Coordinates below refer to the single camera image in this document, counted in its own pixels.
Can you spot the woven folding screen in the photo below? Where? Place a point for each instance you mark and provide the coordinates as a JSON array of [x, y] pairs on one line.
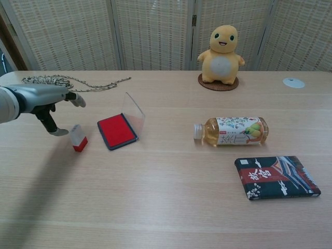
[[155, 33]]

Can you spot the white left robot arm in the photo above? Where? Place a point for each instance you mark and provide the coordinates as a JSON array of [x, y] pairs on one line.
[[7, 105]]

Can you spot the yellow plush toy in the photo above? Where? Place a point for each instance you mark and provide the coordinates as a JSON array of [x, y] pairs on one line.
[[221, 55]]

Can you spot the dark printed book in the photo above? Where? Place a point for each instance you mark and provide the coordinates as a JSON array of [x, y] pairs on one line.
[[275, 177]]

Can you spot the white and red stamp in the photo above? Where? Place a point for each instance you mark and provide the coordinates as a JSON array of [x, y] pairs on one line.
[[79, 140]]

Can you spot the round brown woven coaster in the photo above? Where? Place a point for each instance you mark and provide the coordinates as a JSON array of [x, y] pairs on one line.
[[207, 85]]

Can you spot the red ink pad with clear lid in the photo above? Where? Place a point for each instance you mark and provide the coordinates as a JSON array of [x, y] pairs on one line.
[[118, 129]]

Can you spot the green tea plastic bottle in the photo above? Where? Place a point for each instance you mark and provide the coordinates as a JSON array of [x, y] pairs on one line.
[[233, 131]]

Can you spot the white round table grommet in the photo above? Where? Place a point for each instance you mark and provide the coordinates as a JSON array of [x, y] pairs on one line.
[[293, 83]]

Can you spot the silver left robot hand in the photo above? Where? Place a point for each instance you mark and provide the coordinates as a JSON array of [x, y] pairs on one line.
[[39, 97]]

